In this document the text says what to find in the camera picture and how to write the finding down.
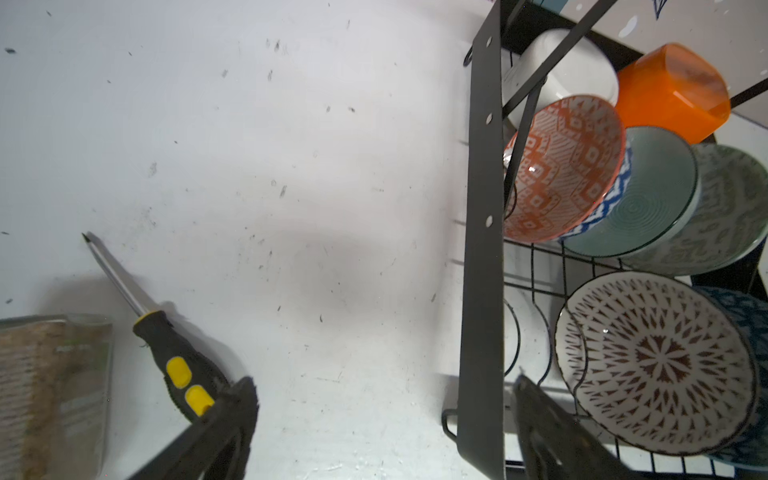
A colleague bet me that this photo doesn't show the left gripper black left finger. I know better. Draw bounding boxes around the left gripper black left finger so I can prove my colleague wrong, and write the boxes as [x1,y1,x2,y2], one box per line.
[132,377,259,480]

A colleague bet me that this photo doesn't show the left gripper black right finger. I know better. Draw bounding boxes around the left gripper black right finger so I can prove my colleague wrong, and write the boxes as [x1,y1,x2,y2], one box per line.
[513,375,641,480]

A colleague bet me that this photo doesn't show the white brown dotted bowl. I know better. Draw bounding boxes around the white brown dotted bowl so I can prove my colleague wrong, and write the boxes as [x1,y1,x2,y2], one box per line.
[553,271,760,456]

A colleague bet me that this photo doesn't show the blue patterned bowl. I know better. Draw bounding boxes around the blue patterned bowl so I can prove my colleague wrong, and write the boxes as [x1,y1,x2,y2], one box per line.
[695,285,768,472]

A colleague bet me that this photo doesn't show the teal concentric pattern bowl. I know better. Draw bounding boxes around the teal concentric pattern bowl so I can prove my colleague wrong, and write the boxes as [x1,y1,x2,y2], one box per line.
[563,126,702,258]

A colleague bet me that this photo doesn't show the grey green patterned bowl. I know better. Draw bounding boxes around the grey green patterned bowl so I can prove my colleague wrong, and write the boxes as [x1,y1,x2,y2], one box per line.
[622,144,767,276]

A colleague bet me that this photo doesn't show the orange white patterned bowl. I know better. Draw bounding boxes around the orange white patterned bowl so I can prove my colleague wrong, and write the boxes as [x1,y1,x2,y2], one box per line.
[504,95,633,243]

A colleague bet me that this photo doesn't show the white ceramic bowl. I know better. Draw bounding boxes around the white ceramic bowl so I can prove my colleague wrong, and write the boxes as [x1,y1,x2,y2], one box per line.
[502,29,619,111]

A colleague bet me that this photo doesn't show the orange plastic bowl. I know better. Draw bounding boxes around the orange plastic bowl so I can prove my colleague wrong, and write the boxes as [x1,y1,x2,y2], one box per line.
[616,43,731,144]

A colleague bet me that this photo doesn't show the yellow black screwdriver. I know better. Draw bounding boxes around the yellow black screwdriver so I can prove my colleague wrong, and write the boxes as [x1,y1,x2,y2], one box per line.
[82,233,229,421]

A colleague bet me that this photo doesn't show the small glass jar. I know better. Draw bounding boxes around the small glass jar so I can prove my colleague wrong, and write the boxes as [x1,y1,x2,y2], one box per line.
[1,314,114,479]

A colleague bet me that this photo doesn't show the black wire dish rack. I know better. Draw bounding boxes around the black wire dish rack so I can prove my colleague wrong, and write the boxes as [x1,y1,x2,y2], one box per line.
[441,1,767,479]

